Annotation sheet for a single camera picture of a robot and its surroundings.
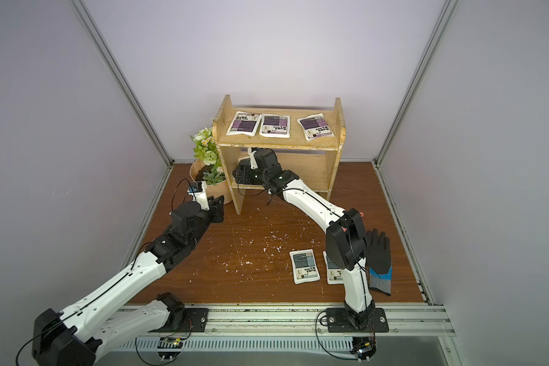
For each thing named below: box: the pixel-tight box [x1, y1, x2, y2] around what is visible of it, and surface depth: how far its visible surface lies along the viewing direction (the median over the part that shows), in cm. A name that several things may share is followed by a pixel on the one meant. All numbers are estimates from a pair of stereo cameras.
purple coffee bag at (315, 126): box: [296, 112, 335, 142], surface depth 72 cm
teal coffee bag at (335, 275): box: [322, 250, 344, 285], surface depth 83 cm
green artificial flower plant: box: [189, 127, 226, 186], surface depth 88 cm
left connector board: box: [157, 336, 184, 362], surface depth 72 cm
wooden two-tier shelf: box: [211, 93, 347, 216], surface depth 71 cm
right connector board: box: [349, 336, 377, 361], surface depth 71 cm
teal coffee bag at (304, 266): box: [288, 248, 321, 285], surface depth 85 cm
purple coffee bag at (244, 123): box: [225, 110, 262, 137], surface depth 74 cm
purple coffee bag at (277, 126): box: [259, 113, 291, 139], surface depth 72 cm
